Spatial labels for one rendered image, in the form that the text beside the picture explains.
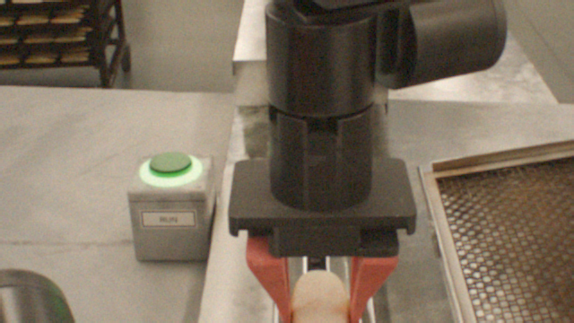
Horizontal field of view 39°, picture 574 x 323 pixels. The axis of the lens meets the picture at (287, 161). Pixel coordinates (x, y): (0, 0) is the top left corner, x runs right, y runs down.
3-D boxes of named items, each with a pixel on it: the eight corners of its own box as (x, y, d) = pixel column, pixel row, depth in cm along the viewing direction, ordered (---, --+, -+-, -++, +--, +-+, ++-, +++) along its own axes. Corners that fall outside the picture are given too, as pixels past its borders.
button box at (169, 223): (150, 246, 82) (138, 149, 77) (228, 245, 82) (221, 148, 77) (135, 296, 75) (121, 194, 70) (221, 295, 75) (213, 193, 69)
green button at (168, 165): (153, 166, 75) (152, 151, 74) (195, 165, 75) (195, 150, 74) (146, 187, 72) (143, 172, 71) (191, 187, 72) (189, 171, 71)
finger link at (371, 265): (274, 290, 53) (271, 166, 49) (383, 289, 53) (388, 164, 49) (272, 362, 48) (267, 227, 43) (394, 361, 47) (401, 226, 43)
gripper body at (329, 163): (236, 186, 50) (230, 74, 46) (403, 184, 49) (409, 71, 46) (228, 246, 44) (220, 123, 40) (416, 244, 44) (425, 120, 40)
